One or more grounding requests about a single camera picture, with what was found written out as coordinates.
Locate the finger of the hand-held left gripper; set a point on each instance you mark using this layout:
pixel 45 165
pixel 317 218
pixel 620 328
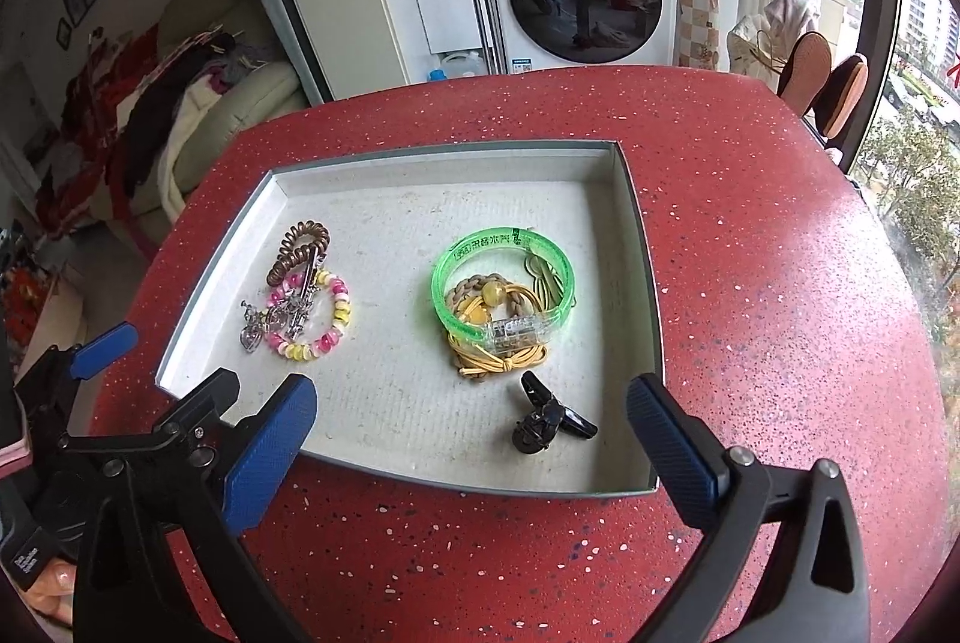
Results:
pixel 105 350
pixel 206 403

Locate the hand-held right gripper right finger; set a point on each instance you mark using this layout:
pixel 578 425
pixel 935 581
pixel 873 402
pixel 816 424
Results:
pixel 675 455

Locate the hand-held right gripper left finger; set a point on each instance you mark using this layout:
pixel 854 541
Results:
pixel 270 463

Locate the black claw hair clip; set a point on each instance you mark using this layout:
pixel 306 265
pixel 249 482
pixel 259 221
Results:
pixel 540 425

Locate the beige hair clip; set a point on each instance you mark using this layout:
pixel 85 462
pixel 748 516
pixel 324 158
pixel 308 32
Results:
pixel 540 271

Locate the grey shallow tray box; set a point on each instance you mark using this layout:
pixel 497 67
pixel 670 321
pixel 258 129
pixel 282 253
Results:
pixel 390 223

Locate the green translucent bangle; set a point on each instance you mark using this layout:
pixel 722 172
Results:
pixel 487 244

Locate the person's left hand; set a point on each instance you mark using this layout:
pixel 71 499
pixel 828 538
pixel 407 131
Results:
pixel 52 594

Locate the red patterned box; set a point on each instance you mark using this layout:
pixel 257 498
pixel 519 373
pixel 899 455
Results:
pixel 22 305

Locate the pile of clothes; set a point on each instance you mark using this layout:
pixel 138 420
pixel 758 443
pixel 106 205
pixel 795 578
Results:
pixel 142 118

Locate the cream sofa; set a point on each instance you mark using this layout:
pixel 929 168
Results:
pixel 255 88

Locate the white bottle blue cap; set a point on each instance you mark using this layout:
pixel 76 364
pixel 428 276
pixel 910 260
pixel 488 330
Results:
pixel 436 76

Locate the beige tote bag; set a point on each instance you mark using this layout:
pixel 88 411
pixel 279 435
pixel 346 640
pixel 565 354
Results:
pixel 750 50

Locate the translucent plastic jug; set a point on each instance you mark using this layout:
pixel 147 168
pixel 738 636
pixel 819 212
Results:
pixel 461 65

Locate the pale pink cloth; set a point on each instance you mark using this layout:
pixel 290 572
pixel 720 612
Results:
pixel 793 12

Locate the small picture frame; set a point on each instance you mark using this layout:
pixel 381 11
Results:
pixel 64 33

